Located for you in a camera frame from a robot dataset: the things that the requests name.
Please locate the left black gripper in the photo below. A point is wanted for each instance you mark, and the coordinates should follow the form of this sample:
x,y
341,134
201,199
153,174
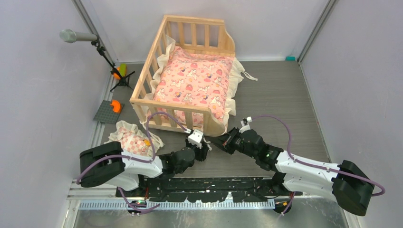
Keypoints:
x,y
202,152

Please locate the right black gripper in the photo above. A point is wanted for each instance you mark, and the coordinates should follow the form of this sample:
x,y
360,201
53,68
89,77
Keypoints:
x,y
225,141

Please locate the wooden slatted pet bed frame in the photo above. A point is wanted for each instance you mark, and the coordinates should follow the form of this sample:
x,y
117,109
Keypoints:
x,y
195,35

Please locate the pink printed cushion with ties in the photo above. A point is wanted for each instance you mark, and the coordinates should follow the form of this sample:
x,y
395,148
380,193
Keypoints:
x,y
198,80

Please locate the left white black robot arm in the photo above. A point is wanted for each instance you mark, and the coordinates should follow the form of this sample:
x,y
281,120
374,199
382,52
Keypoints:
x,y
110,164

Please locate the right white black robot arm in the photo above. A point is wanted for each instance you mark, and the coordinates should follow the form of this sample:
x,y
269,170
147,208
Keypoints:
x,y
345,183

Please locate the small checkered ruffled pillow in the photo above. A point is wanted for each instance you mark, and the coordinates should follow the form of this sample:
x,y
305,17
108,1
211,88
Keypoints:
x,y
131,138

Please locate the teal small block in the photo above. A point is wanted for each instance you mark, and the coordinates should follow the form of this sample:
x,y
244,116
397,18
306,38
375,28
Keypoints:
x,y
290,58

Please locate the orange curved toy piece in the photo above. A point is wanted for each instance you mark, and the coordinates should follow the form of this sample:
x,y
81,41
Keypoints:
x,y
116,106

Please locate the grey building plate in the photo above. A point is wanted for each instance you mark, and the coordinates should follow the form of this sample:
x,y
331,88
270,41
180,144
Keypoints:
x,y
105,114

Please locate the orange green toy ball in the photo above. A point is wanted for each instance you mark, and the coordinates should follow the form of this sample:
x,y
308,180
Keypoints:
x,y
122,69

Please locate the silver microphone on tripod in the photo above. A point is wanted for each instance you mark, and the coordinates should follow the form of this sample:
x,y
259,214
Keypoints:
x,y
70,36

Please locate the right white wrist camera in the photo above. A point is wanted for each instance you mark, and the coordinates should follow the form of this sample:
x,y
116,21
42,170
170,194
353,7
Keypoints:
x,y
245,124

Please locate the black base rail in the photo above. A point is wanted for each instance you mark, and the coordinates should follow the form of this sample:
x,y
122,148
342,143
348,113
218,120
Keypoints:
x,y
207,190

